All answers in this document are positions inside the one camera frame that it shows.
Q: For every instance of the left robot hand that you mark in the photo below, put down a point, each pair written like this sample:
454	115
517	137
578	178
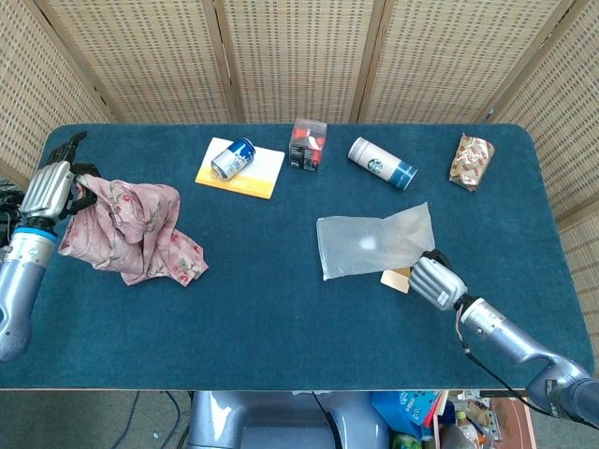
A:
47	189

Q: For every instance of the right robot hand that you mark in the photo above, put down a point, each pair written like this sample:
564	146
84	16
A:
435	283

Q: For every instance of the transparent plastic bag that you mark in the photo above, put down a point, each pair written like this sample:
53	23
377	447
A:
365	243

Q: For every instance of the pink floral clothes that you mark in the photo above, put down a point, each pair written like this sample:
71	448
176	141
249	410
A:
131	224

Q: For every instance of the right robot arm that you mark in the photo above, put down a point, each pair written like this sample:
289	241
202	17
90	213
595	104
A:
515	341

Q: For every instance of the orange white card strip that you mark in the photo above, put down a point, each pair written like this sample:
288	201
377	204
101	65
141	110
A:
397	279

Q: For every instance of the brown red snack package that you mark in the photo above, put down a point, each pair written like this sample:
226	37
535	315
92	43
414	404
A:
470	161

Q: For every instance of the white blue Starbucks cup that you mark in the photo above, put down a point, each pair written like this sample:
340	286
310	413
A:
381	163

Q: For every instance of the box of assorted clutter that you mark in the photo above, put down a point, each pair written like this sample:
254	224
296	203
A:
472	421

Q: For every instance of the blue table mat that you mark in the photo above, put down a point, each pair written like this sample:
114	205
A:
262	327

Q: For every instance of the clear box red black contents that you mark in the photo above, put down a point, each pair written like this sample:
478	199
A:
306	147

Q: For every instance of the blue silver drink can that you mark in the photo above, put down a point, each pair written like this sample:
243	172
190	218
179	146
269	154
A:
232	159

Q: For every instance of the yellow white notebook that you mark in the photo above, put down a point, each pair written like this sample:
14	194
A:
262	180

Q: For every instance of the grey blue robot torso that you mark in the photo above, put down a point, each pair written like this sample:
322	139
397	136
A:
271	421

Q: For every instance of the wicker folding screen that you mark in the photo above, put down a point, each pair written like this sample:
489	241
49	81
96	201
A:
299	56

